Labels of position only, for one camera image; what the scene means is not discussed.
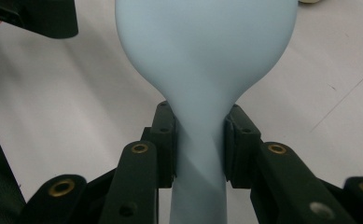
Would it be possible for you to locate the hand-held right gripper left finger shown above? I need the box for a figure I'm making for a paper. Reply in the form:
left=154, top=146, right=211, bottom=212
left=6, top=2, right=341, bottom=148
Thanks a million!
left=99, top=101, right=177, bottom=224

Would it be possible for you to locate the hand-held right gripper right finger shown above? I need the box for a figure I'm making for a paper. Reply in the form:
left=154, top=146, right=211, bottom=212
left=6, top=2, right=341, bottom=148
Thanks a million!
left=224, top=104, right=356, bottom=224

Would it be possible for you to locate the light blue rice paddle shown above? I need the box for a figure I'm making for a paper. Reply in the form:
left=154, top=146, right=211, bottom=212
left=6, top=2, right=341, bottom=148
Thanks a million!
left=114, top=0, right=300, bottom=224

